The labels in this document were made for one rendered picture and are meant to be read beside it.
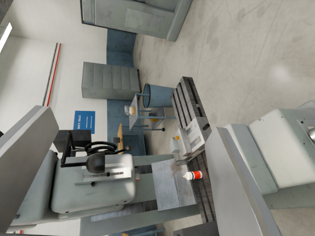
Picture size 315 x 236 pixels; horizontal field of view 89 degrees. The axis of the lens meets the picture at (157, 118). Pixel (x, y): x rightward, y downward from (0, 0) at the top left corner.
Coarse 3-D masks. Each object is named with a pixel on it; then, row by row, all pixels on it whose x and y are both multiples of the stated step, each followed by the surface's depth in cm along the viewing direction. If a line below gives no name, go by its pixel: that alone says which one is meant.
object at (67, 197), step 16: (80, 160) 66; (112, 160) 70; (128, 160) 72; (64, 176) 62; (64, 192) 59; (80, 192) 61; (96, 192) 62; (112, 192) 64; (128, 192) 66; (64, 208) 57; (80, 208) 61
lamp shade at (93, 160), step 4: (104, 152) 58; (92, 156) 55; (96, 156) 55; (100, 156) 55; (104, 156) 56; (88, 160) 54; (92, 160) 54; (96, 160) 54; (100, 160) 54; (104, 160) 55; (88, 164) 54; (92, 164) 54; (96, 164) 54; (100, 164) 54; (104, 164) 54; (88, 168) 54; (92, 168) 54; (96, 168) 54; (100, 168) 54; (104, 168) 55; (92, 172) 55; (96, 172) 54; (100, 172) 55; (104, 172) 56
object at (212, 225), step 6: (210, 222) 76; (216, 222) 77; (186, 228) 72; (192, 228) 73; (198, 228) 73; (204, 228) 74; (210, 228) 75; (216, 228) 76; (174, 234) 78; (180, 234) 72; (186, 234) 70; (192, 234) 71; (198, 234) 72; (204, 234) 73; (210, 234) 73; (216, 234) 74
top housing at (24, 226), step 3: (15, 225) 56; (18, 225) 58; (21, 225) 60; (24, 225) 63; (27, 225) 65; (30, 225) 69; (33, 225) 72; (36, 225) 75; (9, 228) 53; (12, 228) 55; (15, 228) 57; (18, 228) 59; (21, 228) 62; (24, 228) 65; (27, 228) 68; (30, 228) 73; (9, 231) 63; (12, 231) 69
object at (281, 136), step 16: (272, 112) 73; (288, 112) 72; (304, 112) 77; (256, 128) 80; (272, 128) 73; (288, 128) 67; (304, 128) 69; (256, 144) 80; (272, 144) 73; (288, 144) 67; (304, 144) 64; (272, 160) 73; (288, 160) 67; (304, 160) 61; (272, 176) 73; (288, 176) 66; (304, 176) 61
